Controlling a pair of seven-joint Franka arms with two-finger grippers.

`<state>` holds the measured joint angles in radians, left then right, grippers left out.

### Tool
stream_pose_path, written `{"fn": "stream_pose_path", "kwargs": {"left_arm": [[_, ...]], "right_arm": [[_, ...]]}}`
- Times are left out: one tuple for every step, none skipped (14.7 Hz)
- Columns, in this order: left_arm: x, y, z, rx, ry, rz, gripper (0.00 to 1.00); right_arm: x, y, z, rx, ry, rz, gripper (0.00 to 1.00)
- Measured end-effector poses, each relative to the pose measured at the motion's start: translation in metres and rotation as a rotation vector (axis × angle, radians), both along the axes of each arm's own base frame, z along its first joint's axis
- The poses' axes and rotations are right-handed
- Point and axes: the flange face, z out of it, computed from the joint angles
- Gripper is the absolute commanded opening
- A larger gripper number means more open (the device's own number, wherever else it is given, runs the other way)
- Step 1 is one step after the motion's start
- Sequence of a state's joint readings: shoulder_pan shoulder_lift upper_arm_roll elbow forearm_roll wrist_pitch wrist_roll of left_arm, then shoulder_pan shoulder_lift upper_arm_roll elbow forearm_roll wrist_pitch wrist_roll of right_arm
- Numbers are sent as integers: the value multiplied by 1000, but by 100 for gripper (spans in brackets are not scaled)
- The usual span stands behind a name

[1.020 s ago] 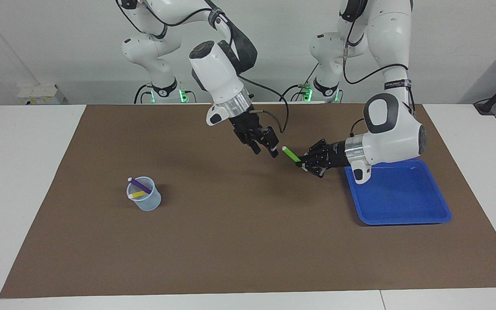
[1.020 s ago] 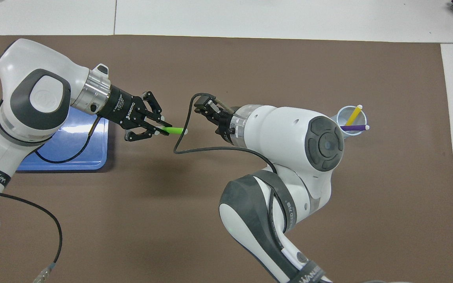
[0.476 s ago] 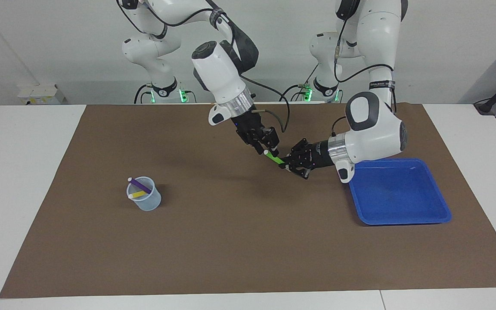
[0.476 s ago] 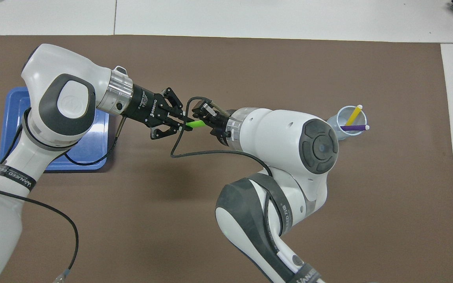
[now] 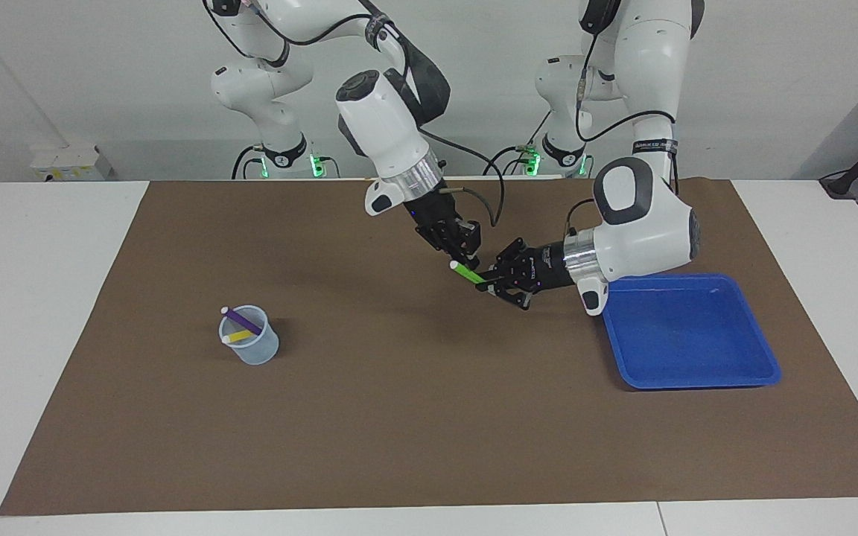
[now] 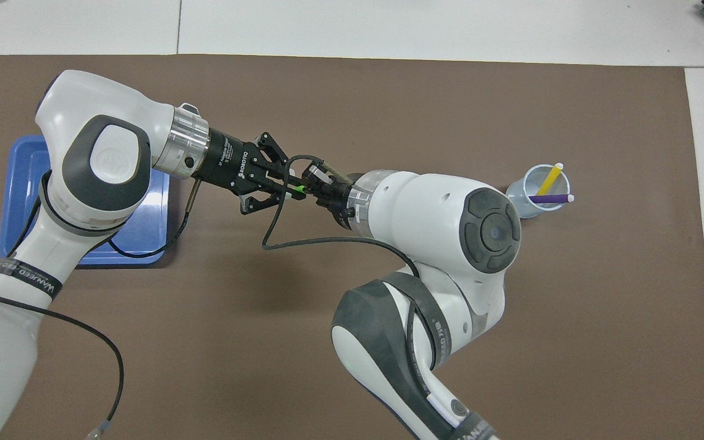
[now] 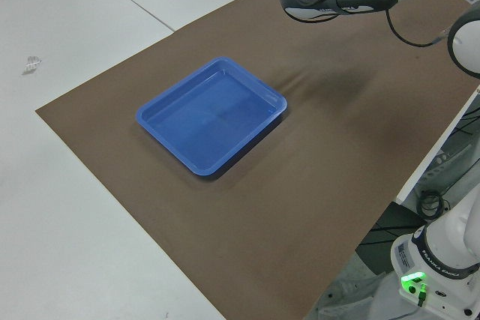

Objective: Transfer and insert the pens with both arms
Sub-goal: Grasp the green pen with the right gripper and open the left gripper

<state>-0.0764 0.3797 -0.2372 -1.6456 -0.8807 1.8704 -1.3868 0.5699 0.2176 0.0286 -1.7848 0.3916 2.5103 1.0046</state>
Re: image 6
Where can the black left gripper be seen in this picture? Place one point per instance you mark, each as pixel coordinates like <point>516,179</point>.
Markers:
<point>227,160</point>

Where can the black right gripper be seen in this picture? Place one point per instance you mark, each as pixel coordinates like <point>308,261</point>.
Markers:
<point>341,205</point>

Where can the green pen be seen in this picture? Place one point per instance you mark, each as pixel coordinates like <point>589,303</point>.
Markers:
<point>298,192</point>

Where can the yellow pen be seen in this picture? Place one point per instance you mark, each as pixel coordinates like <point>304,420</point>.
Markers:
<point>550,179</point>

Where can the purple pen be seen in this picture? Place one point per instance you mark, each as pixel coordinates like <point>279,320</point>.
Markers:
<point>550,198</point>

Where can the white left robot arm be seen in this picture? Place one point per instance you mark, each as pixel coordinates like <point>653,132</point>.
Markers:
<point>101,116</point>

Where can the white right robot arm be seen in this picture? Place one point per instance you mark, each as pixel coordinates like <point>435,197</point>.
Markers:
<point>425,208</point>

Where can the brown table mat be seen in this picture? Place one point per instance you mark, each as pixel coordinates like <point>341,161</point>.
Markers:
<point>236,366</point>

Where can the translucent plastic cup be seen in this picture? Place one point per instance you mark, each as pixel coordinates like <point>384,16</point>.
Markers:
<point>518,205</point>

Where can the blue plastic tray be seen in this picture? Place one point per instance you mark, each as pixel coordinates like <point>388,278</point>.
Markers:
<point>22,195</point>

